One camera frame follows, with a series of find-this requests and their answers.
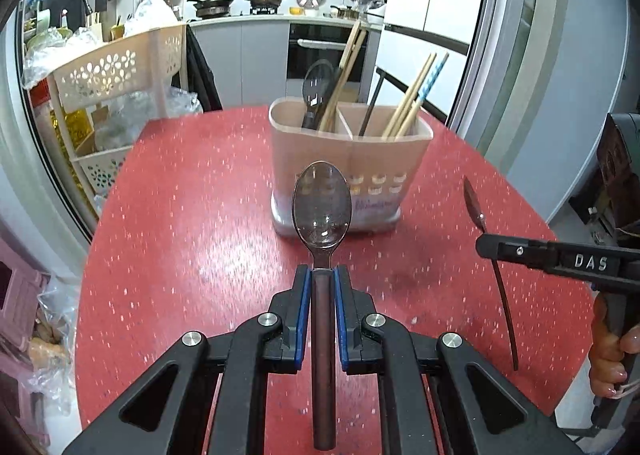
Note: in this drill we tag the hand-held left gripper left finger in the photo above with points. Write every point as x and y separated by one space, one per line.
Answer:
300 317

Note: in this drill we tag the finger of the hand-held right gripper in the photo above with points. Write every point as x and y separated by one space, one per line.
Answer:
515 252

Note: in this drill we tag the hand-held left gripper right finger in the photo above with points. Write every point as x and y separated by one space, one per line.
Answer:
342 322

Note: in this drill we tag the beige plastic utensil holder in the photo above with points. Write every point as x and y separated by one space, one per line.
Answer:
380 155

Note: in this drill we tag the blue patterned wooden chopstick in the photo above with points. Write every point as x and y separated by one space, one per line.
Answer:
434 75

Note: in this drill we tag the person's right hand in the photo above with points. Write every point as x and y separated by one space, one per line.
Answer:
602 355

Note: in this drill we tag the crumpled clear plastic bag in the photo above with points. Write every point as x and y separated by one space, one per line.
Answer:
52 350

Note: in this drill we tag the black built-in oven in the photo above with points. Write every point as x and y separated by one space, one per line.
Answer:
315 50

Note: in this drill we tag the pink plastic stool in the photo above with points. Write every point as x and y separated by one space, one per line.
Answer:
17 295

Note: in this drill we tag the yellow oil bottle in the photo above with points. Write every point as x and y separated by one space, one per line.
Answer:
77 130

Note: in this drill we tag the beige plastic shelf rack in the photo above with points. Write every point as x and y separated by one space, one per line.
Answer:
110 70

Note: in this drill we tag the black wok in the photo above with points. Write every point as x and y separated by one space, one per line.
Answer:
265 0
212 7

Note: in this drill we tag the kitchen faucet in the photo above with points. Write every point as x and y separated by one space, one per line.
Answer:
82 0

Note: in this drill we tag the grey sliding door frame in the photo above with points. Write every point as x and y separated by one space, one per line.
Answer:
515 35

